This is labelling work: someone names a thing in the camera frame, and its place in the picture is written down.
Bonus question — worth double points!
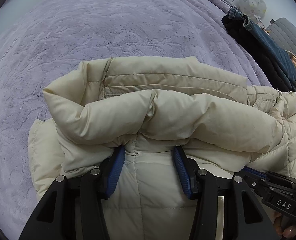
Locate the cream quilted puffer jacket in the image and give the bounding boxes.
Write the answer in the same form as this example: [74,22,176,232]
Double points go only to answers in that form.
[28,56,296,239]

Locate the person right hand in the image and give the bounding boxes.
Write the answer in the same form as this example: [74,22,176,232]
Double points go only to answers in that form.
[273,211,296,238]

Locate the folded black garment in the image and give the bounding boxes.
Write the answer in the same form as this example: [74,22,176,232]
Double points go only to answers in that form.
[222,15,296,92]

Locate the purple plush bed blanket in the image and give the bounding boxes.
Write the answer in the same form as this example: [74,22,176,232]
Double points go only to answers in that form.
[0,0,269,239]

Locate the folded blue denim jeans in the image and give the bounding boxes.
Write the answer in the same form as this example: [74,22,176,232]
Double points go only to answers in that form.
[227,5,296,85]

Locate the grey quilted headboard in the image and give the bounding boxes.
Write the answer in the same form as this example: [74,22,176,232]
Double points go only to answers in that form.
[266,18,296,55]

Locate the round white patterned fan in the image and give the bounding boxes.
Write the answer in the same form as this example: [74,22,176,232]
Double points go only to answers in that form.
[238,0,267,23]

